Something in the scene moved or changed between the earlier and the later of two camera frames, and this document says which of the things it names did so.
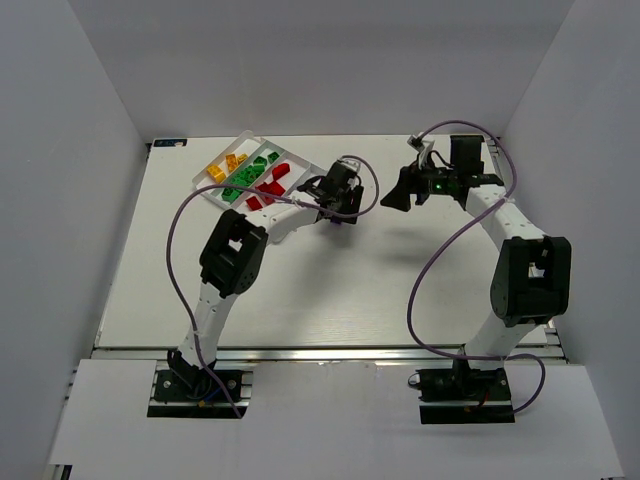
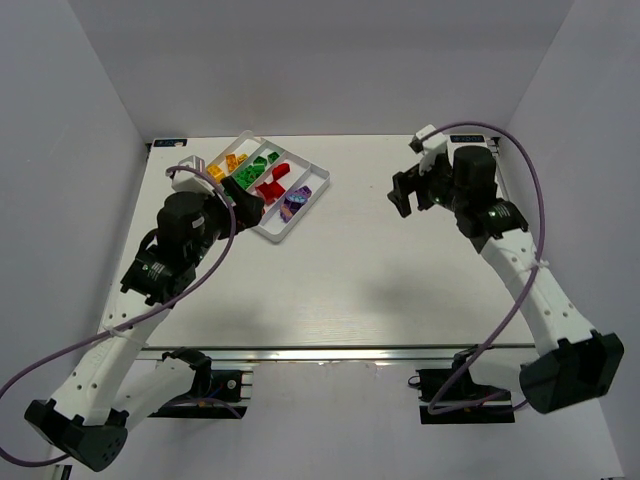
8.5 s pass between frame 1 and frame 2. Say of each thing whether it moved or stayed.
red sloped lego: stayed
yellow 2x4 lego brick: stayed
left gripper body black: moved
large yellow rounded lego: stayed
